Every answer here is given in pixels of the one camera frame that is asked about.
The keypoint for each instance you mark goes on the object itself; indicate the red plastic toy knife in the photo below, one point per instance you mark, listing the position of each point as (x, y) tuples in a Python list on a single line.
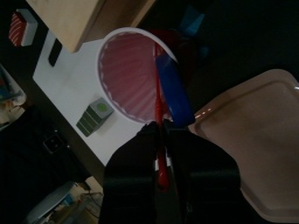
[(159, 108)]

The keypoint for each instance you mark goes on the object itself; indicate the pink plastic tray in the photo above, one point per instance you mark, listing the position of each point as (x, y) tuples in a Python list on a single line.
[(256, 125)]

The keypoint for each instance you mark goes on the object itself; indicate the toy sushi roll block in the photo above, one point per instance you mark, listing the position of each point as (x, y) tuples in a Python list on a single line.
[(95, 116)]

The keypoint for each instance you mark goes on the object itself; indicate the clear plastic storage container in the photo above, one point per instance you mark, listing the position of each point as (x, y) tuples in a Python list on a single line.
[(9, 102)]

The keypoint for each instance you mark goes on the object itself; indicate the white cutting board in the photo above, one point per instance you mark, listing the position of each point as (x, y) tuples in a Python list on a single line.
[(73, 84)]

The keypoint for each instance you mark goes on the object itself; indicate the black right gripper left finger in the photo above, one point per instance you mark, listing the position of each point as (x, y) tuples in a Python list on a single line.
[(128, 175)]

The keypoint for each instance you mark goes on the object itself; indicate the wooden box with red drawer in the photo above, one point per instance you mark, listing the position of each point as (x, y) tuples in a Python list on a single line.
[(69, 17)]

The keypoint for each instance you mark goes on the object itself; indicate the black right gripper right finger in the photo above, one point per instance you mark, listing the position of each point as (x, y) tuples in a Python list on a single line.
[(209, 180)]

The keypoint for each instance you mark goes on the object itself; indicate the blue plastic utensil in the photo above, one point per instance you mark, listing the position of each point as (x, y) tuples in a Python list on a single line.
[(172, 90)]

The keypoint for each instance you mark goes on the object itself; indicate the grey flat device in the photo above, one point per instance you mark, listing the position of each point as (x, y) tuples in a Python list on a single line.
[(48, 204)]

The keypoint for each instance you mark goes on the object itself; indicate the red plastic cup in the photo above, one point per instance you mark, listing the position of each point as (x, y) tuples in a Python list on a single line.
[(128, 73)]

